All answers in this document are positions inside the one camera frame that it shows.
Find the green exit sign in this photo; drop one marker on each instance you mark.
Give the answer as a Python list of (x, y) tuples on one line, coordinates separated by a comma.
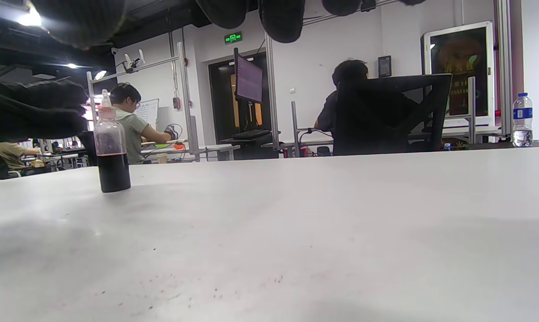
[(233, 37)]

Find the person's left hand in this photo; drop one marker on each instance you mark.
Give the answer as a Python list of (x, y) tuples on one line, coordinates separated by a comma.
[(23, 112)]

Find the clear plastic water bottle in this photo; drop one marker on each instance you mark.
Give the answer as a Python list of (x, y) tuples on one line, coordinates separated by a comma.
[(522, 120)]

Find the white framed display screen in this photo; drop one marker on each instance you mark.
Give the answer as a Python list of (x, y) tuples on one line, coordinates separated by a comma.
[(459, 71)]

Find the black wall panel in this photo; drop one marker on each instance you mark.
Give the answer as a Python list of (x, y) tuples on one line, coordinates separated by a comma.
[(384, 66)]

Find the black office chair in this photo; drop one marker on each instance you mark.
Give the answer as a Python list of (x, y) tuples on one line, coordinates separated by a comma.
[(385, 116)]

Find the white board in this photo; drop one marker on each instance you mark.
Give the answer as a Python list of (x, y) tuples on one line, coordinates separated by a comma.
[(148, 112)]

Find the person's right hand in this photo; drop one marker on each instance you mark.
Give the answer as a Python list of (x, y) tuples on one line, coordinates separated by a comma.
[(280, 20)]

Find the computer monitor on stand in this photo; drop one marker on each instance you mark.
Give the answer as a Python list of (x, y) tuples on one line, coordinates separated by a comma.
[(248, 79)]

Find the dark double door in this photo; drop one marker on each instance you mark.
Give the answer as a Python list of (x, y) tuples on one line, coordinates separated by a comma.
[(224, 103)]

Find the aluminium frame post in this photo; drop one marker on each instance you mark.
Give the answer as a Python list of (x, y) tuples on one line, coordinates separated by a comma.
[(504, 67), (272, 94)]

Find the black keyboard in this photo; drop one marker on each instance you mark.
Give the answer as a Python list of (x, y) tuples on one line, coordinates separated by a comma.
[(251, 133)]

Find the clear bottle with dark liquid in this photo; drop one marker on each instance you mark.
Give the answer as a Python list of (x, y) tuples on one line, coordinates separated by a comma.
[(112, 165)]

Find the aluminium frame with cameras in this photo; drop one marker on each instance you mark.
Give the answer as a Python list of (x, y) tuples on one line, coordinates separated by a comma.
[(137, 65)]

